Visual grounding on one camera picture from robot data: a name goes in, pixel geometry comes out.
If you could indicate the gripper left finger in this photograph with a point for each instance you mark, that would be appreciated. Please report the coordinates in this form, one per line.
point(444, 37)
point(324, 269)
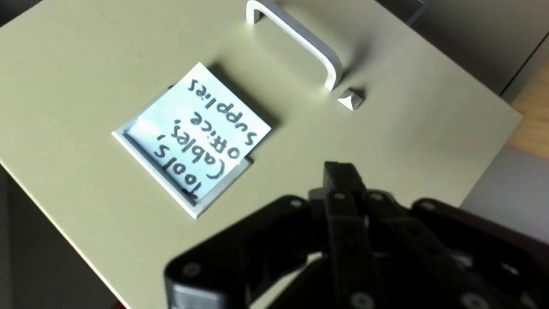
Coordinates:
point(257, 240)

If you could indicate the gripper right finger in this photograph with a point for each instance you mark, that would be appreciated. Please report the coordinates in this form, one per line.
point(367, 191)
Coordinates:
point(450, 244)

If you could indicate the beige cabinet drawer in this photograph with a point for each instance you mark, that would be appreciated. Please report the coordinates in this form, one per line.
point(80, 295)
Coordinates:
point(386, 141)

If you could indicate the silver drawer lock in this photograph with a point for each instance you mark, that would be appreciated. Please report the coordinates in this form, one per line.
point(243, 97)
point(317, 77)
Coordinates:
point(351, 98)

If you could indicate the beige metal filing cabinet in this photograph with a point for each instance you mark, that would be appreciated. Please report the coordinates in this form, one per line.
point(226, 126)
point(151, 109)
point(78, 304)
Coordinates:
point(472, 38)

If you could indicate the white handwritten paper label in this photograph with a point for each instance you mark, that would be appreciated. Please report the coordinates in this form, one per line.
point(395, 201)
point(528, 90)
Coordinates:
point(201, 128)

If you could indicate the silver label holder frame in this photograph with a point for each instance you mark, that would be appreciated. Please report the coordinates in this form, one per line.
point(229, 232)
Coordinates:
point(171, 189)

